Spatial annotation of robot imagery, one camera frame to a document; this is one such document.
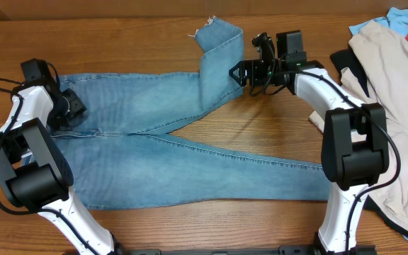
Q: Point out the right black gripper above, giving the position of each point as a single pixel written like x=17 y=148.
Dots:
x=251 y=69

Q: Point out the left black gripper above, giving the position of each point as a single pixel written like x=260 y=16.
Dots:
x=77 y=108

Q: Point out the light blue denim jeans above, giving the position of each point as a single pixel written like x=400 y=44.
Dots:
x=123 y=152

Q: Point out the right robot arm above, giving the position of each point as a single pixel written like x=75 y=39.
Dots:
x=354 y=146

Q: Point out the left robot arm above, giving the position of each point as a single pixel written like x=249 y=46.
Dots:
x=35 y=177

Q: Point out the cardboard backboard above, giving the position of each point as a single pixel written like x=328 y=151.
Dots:
x=22 y=10

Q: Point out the black garment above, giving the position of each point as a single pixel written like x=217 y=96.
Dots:
x=345 y=60

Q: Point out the beige garment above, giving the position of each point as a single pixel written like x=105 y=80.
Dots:
x=383 y=54

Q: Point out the light blue shirt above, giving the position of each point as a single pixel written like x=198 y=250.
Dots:
x=396 y=19

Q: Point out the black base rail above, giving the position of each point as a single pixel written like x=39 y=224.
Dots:
x=218 y=251

